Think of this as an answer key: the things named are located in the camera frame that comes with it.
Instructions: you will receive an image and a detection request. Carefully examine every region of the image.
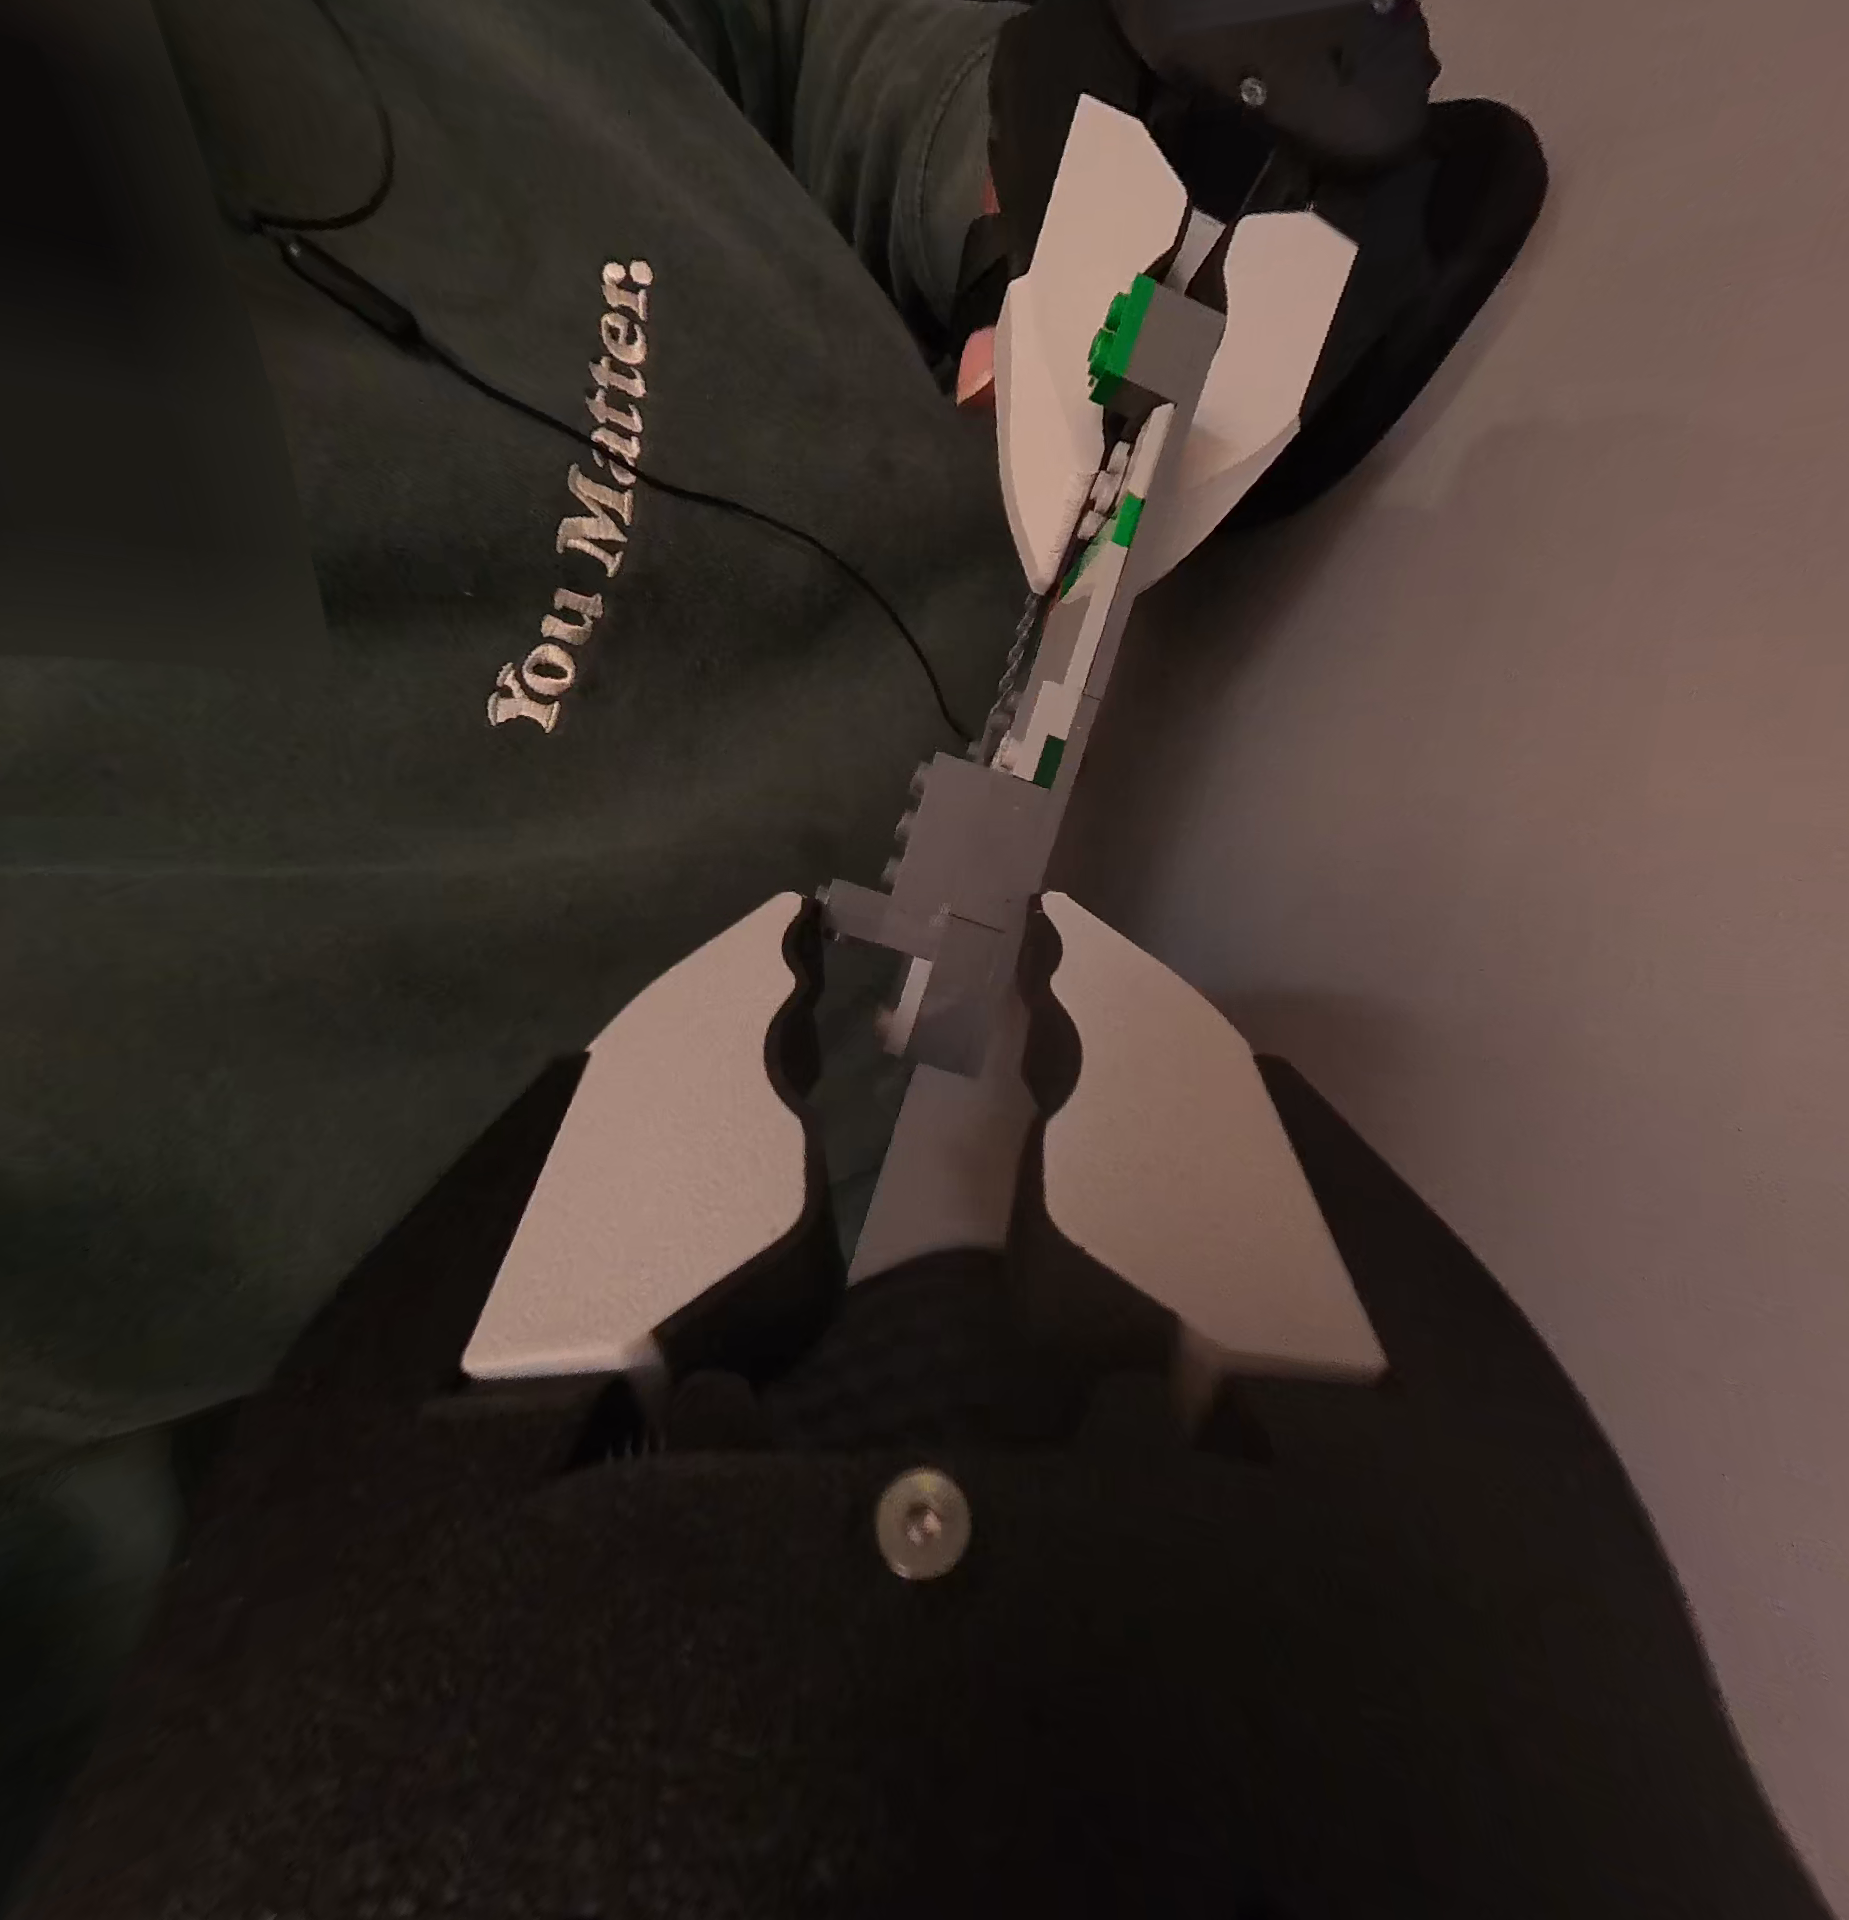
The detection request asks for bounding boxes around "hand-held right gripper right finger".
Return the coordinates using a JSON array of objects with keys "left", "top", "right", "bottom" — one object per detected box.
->
[{"left": 1027, "top": 889, "right": 1395, "bottom": 1380}]

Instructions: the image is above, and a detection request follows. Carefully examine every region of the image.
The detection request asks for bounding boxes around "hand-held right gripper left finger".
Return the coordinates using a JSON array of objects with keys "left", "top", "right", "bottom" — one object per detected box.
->
[{"left": 456, "top": 889, "right": 846, "bottom": 1380}]

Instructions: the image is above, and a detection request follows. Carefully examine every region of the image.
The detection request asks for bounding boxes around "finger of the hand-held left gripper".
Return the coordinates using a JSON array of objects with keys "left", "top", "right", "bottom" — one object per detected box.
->
[
  {"left": 1000, "top": 86, "right": 1194, "bottom": 592},
  {"left": 1142, "top": 212, "right": 1366, "bottom": 587}
]

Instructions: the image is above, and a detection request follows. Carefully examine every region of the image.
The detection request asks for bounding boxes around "grey toy brick baseplate model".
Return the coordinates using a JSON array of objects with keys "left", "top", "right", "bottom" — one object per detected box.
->
[{"left": 815, "top": 274, "right": 1230, "bottom": 1083}]

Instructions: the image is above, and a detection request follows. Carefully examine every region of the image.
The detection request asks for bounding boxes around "person's left forearm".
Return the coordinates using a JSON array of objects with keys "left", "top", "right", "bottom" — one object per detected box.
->
[{"left": 773, "top": 0, "right": 1027, "bottom": 335}]

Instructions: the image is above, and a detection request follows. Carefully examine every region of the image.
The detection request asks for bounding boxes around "person's left hand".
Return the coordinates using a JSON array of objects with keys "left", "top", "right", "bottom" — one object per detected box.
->
[{"left": 955, "top": 150, "right": 1014, "bottom": 409}]

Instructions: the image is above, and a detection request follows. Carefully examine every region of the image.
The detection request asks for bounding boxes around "person's green sweater torso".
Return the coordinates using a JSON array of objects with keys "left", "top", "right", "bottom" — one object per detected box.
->
[{"left": 0, "top": 0, "right": 1047, "bottom": 1505}]

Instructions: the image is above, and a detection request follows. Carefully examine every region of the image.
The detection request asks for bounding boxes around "thin black cable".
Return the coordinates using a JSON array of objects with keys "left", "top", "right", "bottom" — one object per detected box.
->
[{"left": 224, "top": 0, "right": 1014, "bottom": 727}]

